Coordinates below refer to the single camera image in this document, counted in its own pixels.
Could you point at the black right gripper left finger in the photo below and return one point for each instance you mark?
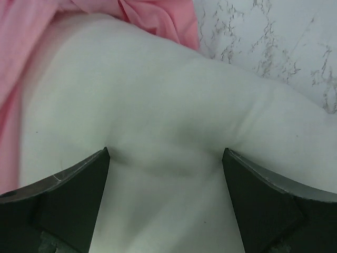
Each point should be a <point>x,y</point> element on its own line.
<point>57,213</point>

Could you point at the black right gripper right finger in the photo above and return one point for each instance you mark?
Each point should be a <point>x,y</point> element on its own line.
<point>277,214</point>

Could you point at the white pillow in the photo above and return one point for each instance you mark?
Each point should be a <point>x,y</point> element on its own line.
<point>166,115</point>

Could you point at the pink satin pillowcase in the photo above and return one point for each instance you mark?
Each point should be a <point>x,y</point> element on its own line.
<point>24,22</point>

